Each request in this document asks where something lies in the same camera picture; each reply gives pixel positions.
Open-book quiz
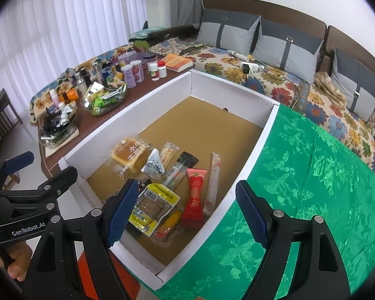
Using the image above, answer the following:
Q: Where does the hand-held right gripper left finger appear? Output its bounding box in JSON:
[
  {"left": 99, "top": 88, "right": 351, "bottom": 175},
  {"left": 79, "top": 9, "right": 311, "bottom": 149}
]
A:
[{"left": 22, "top": 179, "right": 140, "bottom": 300}]

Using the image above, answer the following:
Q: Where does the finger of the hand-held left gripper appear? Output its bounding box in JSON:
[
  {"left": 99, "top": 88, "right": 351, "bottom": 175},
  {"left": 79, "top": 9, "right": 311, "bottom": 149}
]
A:
[
  {"left": 0, "top": 165, "right": 79, "bottom": 209},
  {"left": 0, "top": 151, "right": 36, "bottom": 192}
]

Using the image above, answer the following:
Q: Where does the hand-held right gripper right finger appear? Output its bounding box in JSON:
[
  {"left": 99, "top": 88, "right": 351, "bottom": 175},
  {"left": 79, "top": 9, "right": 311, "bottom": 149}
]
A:
[{"left": 235, "top": 179, "right": 352, "bottom": 300}]

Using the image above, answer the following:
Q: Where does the dark brown chocolate bar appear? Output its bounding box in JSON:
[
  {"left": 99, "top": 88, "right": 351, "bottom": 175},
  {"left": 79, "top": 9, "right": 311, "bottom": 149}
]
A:
[{"left": 137, "top": 179, "right": 153, "bottom": 196}]

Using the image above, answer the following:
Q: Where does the yellow label snack packet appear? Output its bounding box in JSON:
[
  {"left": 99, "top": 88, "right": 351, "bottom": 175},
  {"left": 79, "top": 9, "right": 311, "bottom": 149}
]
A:
[{"left": 128, "top": 182, "right": 181, "bottom": 237}]

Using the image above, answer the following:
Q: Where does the small orange bun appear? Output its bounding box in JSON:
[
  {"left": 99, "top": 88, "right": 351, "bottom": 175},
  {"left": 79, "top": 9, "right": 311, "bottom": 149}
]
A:
[{"left": 153, "top": 210, "right": 184, "bottom": 246}]

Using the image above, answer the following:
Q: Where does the long pale stick packet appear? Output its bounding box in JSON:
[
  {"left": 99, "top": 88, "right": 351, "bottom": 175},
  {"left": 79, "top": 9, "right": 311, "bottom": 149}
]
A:
[{"left": 203, "top": 152, "right": 222, "bottom": 217}]

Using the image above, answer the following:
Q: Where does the packaged yellow cake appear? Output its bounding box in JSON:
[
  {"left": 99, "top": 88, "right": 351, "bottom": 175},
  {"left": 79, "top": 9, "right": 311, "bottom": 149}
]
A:
[{"left": 107, "top": 135, "right": 153, "bottom": 176}]

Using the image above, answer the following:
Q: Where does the red snack packet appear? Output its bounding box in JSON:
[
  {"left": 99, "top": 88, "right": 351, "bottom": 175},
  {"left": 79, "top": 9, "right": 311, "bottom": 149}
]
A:
[{"left": 179, "top": 168, "right": 214, "bottom": 229}]

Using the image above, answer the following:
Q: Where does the white and blue snack bag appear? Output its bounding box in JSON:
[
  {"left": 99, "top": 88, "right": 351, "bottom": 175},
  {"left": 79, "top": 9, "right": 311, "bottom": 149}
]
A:
[{"left": 142, "top": 148, "right": 168, "bottom": 176}]

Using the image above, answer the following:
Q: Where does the cream wafer packet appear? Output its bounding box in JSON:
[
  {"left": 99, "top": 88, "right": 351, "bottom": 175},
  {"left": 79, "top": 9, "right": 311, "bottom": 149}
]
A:
[{"left": 159, "top": 141, "right": 180, "bottom": 167}]

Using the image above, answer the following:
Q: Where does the black top snack packet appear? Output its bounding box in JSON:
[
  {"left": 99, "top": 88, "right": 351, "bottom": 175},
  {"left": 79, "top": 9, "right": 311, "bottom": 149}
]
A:
[{"left": 162, "top": 151, "right": 199, "bottom": 192}]

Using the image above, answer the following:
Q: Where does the white cardboard box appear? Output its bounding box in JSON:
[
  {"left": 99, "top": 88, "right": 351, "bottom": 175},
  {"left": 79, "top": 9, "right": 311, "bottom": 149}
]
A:
[{"left": 59, "top": 69, "right": 280, "bottom": 291}]

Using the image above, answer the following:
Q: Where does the person's left hand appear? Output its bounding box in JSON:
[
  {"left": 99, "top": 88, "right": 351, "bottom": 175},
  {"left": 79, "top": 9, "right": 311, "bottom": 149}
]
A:
[{"left": 7, "top": 243, "right": 34, "bottom": 281}]

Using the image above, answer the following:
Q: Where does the glass bowl with dark items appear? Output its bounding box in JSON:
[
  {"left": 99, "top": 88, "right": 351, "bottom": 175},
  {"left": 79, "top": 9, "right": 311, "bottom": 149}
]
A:
[{"left": 38, "top": 112, "right": 79, "bottom": 148}]

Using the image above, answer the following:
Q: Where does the wooden chair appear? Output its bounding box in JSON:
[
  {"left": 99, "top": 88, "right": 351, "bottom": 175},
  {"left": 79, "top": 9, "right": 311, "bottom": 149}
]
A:
[{"left": 0, "top": 88, "right": 23, "bottom": 139}]

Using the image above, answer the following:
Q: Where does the green patterned tablecloth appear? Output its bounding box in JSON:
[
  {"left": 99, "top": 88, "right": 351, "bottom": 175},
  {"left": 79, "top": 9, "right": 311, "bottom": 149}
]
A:
[{"left": 158, "top": 103, "right": 375, "bottom": 300}]

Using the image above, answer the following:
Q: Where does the glass bowl with green packets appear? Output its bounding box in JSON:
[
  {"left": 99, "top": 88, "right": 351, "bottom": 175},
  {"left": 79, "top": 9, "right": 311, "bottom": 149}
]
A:
[{"left": 80, "top": 80, "right": 128, "bottom": 117}]

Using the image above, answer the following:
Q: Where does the cluster of cosmetic bottles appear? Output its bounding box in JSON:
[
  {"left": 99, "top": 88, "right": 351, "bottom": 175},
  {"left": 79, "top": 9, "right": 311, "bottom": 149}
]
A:
[{"left": 31, "top": 58, "right": 119, "bottom": 122}]

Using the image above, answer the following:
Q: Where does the brown side table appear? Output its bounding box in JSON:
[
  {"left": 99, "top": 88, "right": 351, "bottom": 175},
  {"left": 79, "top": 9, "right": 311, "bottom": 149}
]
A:
[{"left": 38, "top": 59, "right": 195, "bottom": 179}]

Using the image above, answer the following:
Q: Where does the blue cup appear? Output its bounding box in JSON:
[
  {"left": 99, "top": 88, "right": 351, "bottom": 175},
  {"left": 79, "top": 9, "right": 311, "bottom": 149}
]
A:
[{"left": 101, "top": 67, "right": 115, "bottom": 84}]

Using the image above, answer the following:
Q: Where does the floral sofa cover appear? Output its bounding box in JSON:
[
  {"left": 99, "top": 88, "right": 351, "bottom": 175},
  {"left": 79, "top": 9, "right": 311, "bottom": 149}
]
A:
[{"left": 29, "top": 36, "right": 375, "bottom": 189}]

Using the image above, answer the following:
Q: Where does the clear plastic jar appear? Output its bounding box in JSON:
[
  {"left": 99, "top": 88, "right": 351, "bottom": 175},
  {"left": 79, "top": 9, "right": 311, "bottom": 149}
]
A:
[{"left": 118, "top": 51, "right": 143, "bottom": 70}]

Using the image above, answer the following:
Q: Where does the white sheer curtain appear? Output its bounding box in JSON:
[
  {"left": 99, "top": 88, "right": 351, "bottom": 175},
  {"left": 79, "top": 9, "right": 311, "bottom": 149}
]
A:
[{"left": 0, "top": 0, "right": 182, "bottom": 101}]

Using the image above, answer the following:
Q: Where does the white power strip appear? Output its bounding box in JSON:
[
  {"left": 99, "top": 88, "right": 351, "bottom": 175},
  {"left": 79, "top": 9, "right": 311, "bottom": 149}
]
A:
[{"left": 239, "top": 61, "right": 260, "bottom": 76}]

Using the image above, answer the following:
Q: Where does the folded beige cloth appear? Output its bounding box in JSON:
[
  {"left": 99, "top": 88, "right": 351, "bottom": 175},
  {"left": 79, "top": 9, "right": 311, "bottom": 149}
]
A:
[{"left": 313, "top": 71, "right": 348, "bottom": 107}]

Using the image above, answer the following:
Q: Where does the dark lidded jar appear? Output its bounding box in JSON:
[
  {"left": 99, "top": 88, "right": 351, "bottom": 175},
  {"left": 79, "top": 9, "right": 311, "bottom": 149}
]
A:
[{"left": 142, "top": 53, "right": 159, "bottom": 69}]

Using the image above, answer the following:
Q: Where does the green folded cloth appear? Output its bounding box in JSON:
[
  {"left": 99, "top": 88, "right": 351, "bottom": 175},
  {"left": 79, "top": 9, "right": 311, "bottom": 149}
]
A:
[{"left": 129, "top": 30, "right": 151, "bottom": 51}]

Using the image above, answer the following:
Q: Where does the white handheld device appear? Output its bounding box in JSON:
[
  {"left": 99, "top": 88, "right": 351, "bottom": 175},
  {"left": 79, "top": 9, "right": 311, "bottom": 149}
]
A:
[{"left": 226, "top": 49, "right": 255, "bottom": 63}]

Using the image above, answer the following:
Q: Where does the orange open book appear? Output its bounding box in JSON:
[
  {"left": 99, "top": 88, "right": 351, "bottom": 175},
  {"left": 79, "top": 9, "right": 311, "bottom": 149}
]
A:
[{"left": 160, "top": 53, "right": 195, "bottom": 73}]

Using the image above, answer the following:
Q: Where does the brown sofa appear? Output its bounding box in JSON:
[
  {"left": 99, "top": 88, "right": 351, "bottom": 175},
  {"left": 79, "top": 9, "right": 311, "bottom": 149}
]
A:
[{"left": 148, "top": 0, "right": 375, "bottom": 126}]

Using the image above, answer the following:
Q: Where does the grey curtain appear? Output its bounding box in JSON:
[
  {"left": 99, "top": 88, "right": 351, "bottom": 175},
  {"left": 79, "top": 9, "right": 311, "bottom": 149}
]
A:
[{"left": 174, "top": 0, "right": 204, "bottom": 29}]

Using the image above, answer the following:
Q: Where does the black cable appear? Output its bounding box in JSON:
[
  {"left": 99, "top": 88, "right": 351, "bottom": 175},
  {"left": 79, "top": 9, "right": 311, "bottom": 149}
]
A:
[{"left": 259, "top": 65, "right": 301, "bottom": 107}]

